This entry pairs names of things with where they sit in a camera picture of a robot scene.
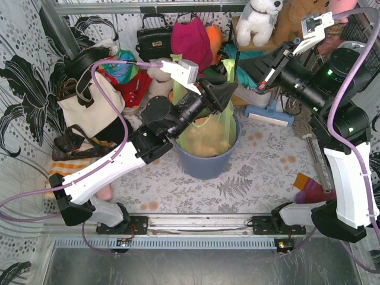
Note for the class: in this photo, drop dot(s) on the teal folded towel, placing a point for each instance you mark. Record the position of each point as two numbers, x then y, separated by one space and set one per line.
242 77

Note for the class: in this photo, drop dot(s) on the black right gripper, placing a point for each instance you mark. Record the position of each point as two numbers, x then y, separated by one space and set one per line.
274 73

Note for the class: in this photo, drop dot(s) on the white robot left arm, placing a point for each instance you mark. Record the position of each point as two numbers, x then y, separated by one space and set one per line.
162 122

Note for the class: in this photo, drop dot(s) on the black wire basket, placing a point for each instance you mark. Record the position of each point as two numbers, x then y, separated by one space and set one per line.
357 29

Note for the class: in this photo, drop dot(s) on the beige chenille mop head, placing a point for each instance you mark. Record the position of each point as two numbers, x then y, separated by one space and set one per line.
301 126

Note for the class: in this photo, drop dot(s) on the white round plush toy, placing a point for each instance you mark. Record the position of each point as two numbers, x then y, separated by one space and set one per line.
161 83

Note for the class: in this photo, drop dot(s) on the striped red purple sock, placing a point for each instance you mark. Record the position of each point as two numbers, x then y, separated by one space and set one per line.
310 191

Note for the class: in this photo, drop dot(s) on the colourful striped bag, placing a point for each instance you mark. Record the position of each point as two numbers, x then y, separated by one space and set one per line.
119 74

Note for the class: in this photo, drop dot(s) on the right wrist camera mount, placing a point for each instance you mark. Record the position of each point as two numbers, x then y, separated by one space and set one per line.
313 30

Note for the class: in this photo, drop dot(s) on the magenta cloth bag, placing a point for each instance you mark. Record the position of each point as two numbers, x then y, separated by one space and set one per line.
192 42

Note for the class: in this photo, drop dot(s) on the white husky plush dog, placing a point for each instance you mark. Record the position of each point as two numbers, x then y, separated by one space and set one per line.
257 21

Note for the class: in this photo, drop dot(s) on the orange checkered cloth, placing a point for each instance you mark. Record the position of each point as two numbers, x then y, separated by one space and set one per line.
71 166

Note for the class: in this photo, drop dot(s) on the orange plush toy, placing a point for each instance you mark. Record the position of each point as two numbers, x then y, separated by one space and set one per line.
215 36

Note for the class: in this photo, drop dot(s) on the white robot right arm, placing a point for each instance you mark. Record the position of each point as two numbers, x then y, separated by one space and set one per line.
346 216

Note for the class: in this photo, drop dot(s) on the pink pencil case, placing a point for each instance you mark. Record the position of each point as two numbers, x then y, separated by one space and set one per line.
105 194

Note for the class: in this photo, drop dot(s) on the brown plush dog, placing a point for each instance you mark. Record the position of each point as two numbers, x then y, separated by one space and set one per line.
288 24

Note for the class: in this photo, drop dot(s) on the metal mop pole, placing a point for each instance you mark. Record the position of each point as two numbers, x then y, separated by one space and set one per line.
317 164

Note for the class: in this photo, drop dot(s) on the black round hat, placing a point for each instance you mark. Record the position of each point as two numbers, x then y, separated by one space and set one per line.
74 68

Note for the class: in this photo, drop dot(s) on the cream canvas tote bag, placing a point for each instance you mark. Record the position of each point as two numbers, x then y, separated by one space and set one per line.
91 113

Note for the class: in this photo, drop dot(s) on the blue trash bin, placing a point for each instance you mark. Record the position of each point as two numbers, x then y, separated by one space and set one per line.
206 168

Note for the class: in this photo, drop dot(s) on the black leather handbag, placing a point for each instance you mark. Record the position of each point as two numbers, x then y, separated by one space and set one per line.
154 43

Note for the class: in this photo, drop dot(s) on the green plastic trash bag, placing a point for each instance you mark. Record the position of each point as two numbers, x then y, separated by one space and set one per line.
210 135

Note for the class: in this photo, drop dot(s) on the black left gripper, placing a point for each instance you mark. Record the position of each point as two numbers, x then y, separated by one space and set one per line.
206 97

